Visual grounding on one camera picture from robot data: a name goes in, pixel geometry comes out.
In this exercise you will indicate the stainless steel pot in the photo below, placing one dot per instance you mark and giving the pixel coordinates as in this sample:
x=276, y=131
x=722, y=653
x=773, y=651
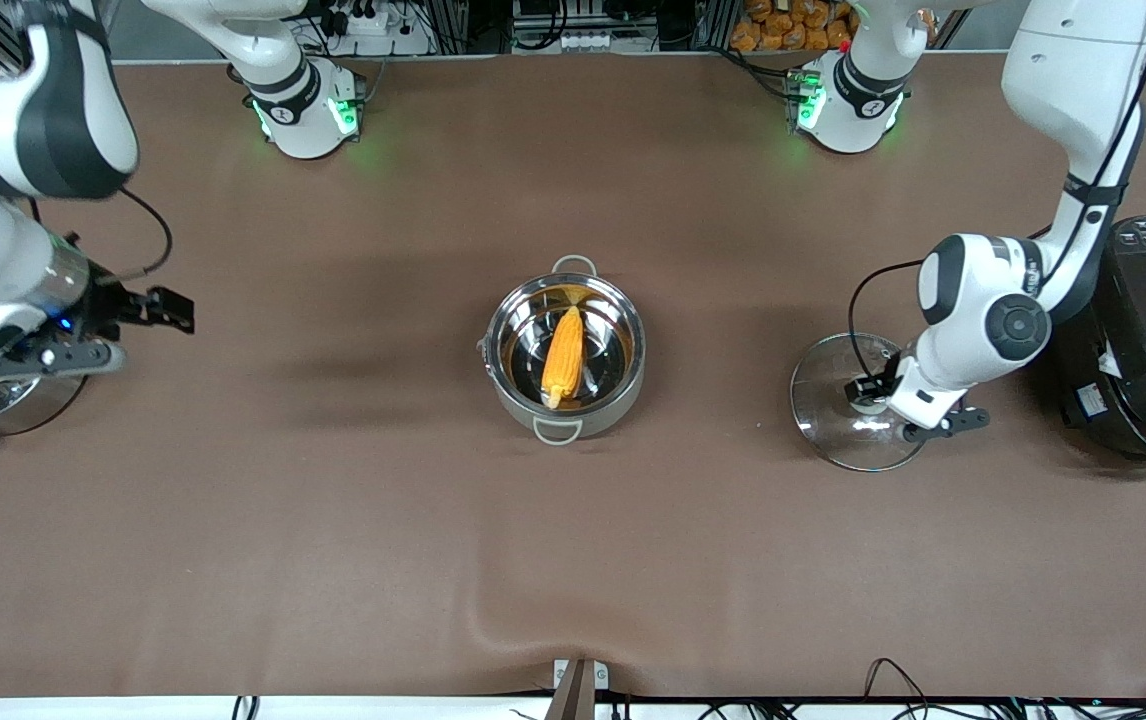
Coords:
x=618, y=390

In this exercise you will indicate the brown table cloth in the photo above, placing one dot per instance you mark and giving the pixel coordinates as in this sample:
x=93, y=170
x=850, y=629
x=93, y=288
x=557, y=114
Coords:
x=333, y=550

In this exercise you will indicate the white paper scrap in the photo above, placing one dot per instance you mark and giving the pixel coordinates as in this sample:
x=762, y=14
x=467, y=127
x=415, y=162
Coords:
x=1110, y=360

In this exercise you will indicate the steel steamer pot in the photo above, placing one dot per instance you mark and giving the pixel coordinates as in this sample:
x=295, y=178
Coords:
x=3, y=405

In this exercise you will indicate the white power strip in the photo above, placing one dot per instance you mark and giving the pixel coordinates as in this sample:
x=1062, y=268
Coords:
x=373, y=25
x=590, y=41

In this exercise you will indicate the round glass pot lid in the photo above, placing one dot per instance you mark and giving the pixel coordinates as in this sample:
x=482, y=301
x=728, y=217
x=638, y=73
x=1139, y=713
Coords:
x=833, y=430

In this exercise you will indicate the yellow corn cob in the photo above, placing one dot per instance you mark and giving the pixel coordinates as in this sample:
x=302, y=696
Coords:
x=565, y=355

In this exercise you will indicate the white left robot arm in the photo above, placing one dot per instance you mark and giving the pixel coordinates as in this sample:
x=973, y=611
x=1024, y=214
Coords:
x=983, y=300

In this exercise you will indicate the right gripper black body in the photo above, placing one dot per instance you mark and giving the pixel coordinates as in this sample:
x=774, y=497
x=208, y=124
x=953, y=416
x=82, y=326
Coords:
x=119, y=308

